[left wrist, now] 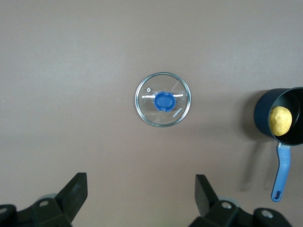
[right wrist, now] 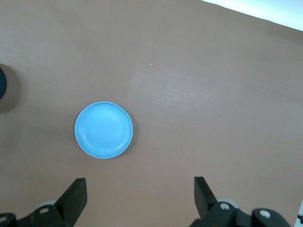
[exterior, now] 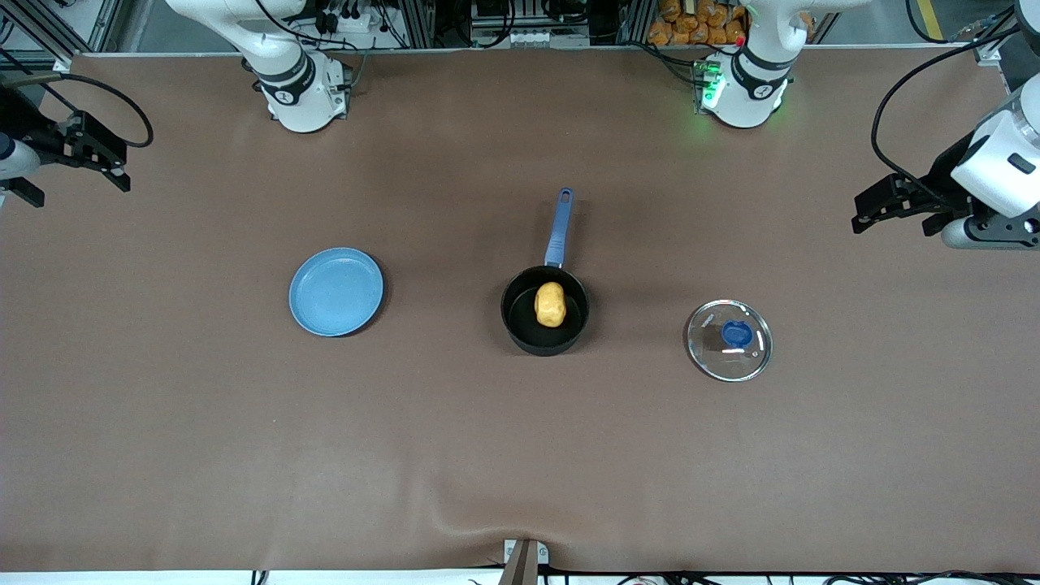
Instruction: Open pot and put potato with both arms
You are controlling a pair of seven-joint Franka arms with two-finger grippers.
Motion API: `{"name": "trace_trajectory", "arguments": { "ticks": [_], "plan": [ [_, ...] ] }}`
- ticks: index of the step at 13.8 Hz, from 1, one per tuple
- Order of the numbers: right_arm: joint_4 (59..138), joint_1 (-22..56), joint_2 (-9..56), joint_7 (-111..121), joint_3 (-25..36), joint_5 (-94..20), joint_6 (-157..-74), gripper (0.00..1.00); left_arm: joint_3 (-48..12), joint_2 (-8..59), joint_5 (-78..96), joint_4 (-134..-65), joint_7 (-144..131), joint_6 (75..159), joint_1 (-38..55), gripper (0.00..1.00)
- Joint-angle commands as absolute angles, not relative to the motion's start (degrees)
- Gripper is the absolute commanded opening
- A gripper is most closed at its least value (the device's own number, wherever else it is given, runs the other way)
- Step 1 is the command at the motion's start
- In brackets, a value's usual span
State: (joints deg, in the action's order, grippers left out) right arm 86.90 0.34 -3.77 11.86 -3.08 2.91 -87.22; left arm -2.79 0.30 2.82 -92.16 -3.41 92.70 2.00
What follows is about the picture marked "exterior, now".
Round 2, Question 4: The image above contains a glass lid blue knob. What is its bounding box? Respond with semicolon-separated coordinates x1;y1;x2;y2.
685;299;774;383

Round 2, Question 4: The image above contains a yellow potato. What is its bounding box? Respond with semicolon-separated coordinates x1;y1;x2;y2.
534;282;567;328

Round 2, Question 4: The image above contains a bag of orange items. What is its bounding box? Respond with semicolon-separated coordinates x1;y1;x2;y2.
648;0;748;46

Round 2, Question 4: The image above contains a blue round plate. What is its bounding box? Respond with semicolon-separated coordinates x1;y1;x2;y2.
288;247;386;338

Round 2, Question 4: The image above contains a white power strip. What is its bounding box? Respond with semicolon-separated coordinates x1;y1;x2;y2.
313;6;366;35

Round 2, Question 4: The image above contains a brown table cover mat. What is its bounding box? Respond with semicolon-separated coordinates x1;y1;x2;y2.
0;45;1040;574

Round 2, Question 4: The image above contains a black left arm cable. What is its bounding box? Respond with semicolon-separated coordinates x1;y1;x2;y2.
871;8;1018;185

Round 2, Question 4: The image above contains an aluminium frame rail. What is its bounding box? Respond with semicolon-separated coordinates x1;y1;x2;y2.
0;0;124;78

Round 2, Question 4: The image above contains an aluminium corner post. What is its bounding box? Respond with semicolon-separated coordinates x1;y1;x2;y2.
971;4;1018;66

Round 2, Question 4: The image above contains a black pot blue handle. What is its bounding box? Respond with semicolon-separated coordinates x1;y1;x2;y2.
499;188;592;357

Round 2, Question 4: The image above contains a metal table edge bracket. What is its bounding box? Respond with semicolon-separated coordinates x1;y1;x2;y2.
502;538;550;585

